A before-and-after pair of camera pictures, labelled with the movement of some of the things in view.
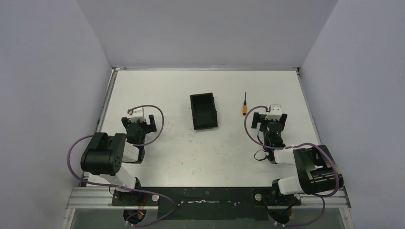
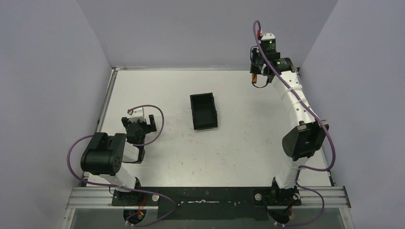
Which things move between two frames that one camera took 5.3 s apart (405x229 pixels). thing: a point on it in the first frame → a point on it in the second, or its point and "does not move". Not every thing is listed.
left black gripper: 147,127 does not move
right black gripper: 263,121 → 253,69
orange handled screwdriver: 244,107 → 254,78
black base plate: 207,203 does not move
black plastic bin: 204,113 does not move
